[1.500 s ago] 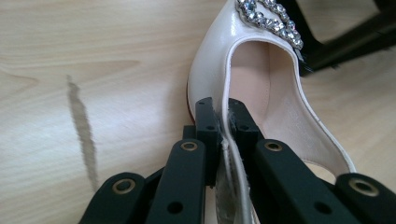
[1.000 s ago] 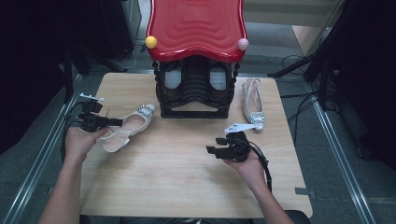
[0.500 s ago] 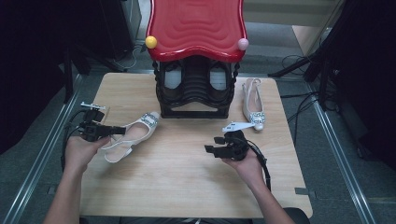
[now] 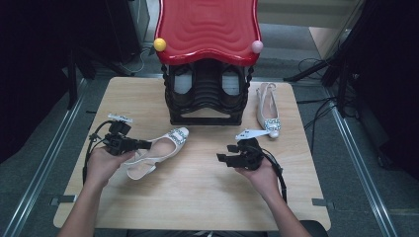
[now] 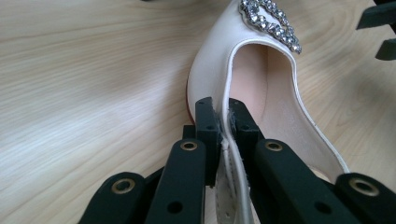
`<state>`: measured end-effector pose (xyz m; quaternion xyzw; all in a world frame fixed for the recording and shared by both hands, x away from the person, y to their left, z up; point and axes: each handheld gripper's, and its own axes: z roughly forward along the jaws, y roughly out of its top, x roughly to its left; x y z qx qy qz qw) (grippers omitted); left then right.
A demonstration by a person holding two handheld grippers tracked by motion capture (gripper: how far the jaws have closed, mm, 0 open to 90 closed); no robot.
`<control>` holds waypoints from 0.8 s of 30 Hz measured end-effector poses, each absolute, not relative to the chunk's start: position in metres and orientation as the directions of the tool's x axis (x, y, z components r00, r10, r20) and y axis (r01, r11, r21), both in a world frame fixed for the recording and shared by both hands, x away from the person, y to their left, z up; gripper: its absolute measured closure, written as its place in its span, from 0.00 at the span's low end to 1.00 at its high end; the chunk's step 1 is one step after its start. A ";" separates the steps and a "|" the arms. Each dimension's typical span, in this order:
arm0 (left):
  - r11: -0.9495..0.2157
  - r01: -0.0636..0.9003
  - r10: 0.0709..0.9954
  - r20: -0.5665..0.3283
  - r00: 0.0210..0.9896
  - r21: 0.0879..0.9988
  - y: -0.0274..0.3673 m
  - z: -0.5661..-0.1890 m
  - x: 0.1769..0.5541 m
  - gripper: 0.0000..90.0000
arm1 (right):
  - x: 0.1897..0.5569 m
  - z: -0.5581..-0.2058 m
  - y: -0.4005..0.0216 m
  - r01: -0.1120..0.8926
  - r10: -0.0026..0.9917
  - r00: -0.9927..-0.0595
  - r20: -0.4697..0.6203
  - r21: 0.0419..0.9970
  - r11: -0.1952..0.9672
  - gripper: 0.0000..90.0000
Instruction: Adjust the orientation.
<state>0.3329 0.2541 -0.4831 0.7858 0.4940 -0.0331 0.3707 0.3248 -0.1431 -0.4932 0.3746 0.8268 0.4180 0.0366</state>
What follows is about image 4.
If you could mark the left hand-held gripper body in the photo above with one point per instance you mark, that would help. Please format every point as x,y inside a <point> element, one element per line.
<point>118,143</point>

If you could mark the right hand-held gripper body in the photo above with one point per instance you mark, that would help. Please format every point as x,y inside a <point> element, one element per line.
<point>250,154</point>

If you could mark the white slingback shoe jewelled buckle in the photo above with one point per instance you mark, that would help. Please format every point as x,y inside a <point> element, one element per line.
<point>158,151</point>
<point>267,108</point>

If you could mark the person's right hand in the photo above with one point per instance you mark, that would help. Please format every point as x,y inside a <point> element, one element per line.
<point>260,177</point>

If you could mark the person's left hand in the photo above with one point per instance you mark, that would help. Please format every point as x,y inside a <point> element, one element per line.
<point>105,166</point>

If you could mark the black metal stand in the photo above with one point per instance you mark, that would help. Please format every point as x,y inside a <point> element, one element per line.
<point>73,82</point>

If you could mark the black curtain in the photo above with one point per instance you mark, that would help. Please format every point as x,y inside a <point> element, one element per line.
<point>29,65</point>
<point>392,82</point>

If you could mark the black tripod stand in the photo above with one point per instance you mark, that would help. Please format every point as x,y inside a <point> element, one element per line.
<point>332,69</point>

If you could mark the black shoe rack red top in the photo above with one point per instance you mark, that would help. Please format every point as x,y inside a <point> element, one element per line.
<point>207,26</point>

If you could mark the tan wooden panel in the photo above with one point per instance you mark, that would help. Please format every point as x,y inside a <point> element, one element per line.
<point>324,39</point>

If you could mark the metal floor rail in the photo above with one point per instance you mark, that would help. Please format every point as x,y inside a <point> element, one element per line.
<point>42,164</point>
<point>362,168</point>

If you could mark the grey table bracket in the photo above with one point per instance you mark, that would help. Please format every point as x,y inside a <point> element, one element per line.
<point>322,202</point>
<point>62,200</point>

